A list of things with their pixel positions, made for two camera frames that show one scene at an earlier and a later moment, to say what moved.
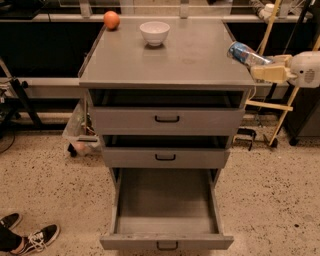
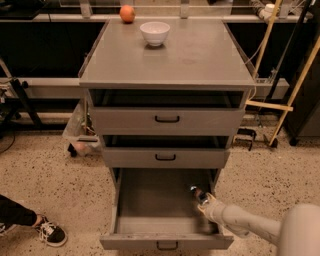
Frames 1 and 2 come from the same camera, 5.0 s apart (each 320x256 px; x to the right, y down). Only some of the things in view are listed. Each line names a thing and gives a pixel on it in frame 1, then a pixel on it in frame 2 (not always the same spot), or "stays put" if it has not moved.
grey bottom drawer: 166,209 stays put
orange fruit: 111,19 to 127,14
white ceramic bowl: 154,33 stays put
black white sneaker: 38,240 to 49,231
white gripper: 304,69 to 218,210
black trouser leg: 9,240 to 15,214
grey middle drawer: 165,151 stays put
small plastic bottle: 241,53 to 199,193
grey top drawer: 167,112 stays put
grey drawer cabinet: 166,93 stays put
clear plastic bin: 80,136 stays put
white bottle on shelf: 267,11 stays put
